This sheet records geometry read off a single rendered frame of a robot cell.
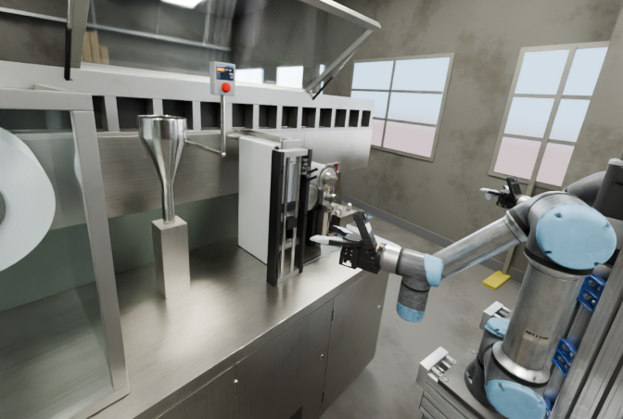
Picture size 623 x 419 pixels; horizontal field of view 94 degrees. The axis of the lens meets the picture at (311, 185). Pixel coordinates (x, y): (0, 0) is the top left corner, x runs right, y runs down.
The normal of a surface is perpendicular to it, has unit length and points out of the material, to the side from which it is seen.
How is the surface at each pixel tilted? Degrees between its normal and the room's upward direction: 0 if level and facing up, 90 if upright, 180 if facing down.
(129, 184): 90
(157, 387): 0
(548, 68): 90
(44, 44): 90
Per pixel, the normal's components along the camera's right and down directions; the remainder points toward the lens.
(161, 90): 0.73, 0.25
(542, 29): -0.80, 0.11
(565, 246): -0.44, 0.09
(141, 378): 0.08, -0.95
